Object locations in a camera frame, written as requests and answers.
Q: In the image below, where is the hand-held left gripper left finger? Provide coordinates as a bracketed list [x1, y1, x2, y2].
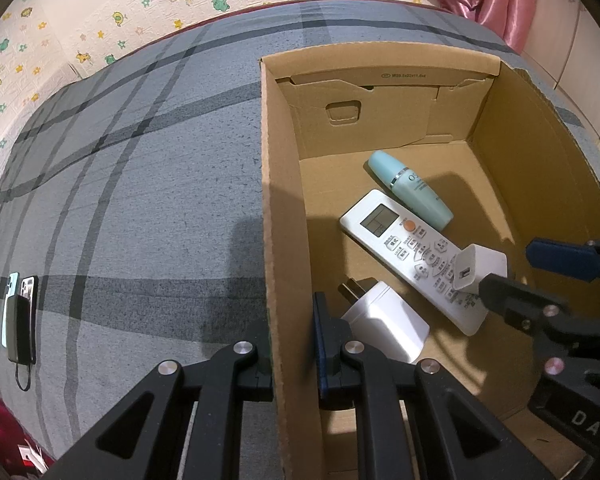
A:
[52, 340, 274, 480]

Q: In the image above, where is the teal cosmetic bottle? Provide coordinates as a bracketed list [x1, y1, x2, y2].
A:
[367, 150, 454, 231]

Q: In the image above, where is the white air conditioner remote control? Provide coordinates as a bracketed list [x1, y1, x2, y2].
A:
[339, 189, 491, 337]

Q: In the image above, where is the dark red cloth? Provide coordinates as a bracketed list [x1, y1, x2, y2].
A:
[0, 382, 48, 478]

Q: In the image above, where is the black power bank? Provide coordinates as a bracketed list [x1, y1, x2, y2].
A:
[7, 295, 37, 364]

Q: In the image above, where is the brown cardboard box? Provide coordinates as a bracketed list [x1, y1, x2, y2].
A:
[257, 42, 600, 480]

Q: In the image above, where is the teal phone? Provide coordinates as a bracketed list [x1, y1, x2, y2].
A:
[2, 272, 22, 348]

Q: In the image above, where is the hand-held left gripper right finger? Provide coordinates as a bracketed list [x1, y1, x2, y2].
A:
[312, 290, 551, 480]

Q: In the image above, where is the large white plug charger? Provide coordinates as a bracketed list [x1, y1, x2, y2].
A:
[337, 277, 431, 365]

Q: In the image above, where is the small white cube charger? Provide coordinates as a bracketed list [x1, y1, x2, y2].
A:
[452, 243, 508, 295]

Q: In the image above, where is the grey plaid bed sheet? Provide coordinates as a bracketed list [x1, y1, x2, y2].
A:
[0, 0, 600, 480]

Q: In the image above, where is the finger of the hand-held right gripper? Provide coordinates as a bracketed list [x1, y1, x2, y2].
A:
[526, 232, 600, 282]
[480, 272, 600, 379]

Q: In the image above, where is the cream wardrobe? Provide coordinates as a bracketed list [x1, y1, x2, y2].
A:
[519, 0, 600, 176]

